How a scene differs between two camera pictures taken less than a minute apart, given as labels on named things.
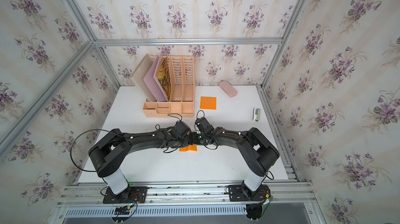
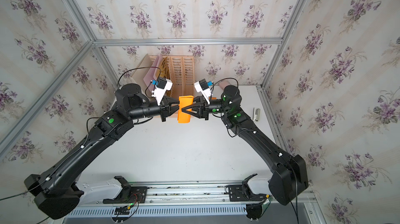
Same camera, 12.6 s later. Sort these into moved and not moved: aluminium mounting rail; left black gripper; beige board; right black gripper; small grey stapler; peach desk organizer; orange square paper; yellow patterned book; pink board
Moved: left black gripper; right black gripper; orange square paper
Not moved: beige board; aluminium mounting rail; yellow patterned book; pink board; small grey stapler; peach desk organizer
